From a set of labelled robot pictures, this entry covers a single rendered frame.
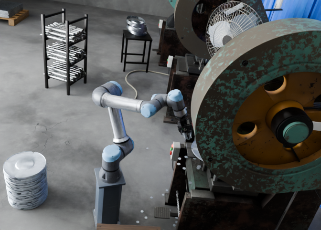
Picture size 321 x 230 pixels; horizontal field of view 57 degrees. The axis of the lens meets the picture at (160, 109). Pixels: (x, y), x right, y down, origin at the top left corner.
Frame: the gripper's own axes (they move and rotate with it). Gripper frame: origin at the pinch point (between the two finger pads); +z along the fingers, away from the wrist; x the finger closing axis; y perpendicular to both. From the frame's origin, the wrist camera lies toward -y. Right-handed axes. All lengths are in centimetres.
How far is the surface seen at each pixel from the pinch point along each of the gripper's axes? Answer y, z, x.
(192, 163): -1.1, 23.2, -2.7
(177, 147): -19.9, 22.0, -10.0
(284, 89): 43, -43, 46
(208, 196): 27.3, 26.0, 1.9
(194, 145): -2.7, 10.1, 2.0
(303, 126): 56, -33, 47
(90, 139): -104, 48, -101
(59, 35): -201, -41, -114
